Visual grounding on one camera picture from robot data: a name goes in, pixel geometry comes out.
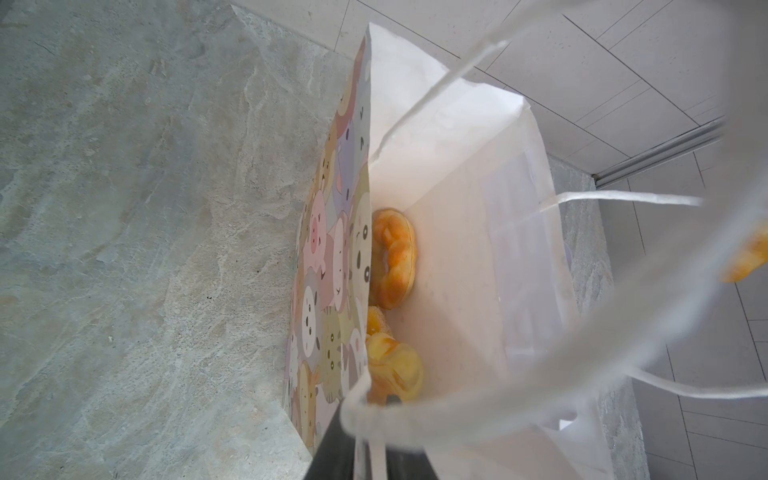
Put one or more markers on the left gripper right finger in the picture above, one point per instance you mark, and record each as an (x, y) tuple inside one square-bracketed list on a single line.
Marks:
[(402, 465)]

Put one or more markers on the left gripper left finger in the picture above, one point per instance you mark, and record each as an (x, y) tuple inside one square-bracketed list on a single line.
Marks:
[(335, 457)]

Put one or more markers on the striped fake bread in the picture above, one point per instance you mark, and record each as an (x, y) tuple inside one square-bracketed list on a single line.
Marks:
[(395, 369)]

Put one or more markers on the white cartoon paper bag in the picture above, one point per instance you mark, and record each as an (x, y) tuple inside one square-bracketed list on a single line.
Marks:
[(512, 366)]

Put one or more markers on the ring shaped fake bread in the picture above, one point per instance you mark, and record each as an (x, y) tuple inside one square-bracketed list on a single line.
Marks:
[(393, 266)]

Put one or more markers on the fake croissant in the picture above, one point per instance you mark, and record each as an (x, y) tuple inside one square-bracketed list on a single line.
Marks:
[(752, 256)]

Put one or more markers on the orange oval fake bread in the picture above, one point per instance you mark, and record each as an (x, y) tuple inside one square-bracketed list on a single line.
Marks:
[(376, 321)]

